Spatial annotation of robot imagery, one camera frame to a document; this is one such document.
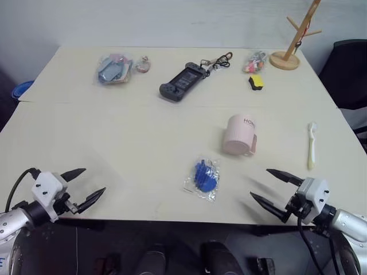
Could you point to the white and yellow toothbrush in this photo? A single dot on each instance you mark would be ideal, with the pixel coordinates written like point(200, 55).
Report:
point(311, 149)

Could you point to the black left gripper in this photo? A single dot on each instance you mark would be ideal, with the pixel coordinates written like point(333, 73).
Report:
point(63, 202)

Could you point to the yellow and black eraser sponge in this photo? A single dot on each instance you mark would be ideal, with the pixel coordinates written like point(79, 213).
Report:
point(256, 82)

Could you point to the wooden tree-shaped stand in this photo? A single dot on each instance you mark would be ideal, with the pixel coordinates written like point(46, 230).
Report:
point(285, 60)

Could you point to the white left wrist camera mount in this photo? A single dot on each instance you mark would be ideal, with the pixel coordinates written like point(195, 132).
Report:
point(47, 183)

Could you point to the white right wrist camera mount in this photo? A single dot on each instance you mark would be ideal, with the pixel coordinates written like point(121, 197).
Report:
point(314, 189)

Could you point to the blue plastic bowl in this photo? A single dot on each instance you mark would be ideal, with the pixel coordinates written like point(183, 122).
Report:
point(21, 89)

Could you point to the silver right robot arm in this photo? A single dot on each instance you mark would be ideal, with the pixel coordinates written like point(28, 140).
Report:
point(348, 222)

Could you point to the black office chair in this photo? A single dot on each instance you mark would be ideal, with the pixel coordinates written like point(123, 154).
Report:
point(347, 74)

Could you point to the pink ribbed plastic cup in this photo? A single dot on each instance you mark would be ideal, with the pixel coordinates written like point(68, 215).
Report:
point(236, 137)

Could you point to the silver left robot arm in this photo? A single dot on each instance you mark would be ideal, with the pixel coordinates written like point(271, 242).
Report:
point(11, 219)

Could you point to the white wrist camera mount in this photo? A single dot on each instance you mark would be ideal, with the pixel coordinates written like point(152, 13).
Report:
point(47, 183)
point(314, 189)

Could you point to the black handheld game controller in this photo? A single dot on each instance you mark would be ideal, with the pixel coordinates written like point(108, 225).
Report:
point(180, 81)

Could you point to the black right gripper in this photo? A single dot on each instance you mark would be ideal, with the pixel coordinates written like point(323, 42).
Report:
point(295, 207)

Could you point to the clear bag of colourful clips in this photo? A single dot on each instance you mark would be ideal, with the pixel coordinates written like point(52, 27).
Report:
point(255, 61)

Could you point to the clear bag of blue-grey items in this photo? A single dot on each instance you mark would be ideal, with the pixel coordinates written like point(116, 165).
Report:
point(110, 70)

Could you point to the blue item in plastic bag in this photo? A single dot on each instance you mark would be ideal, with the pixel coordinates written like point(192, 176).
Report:
point(213, 167)

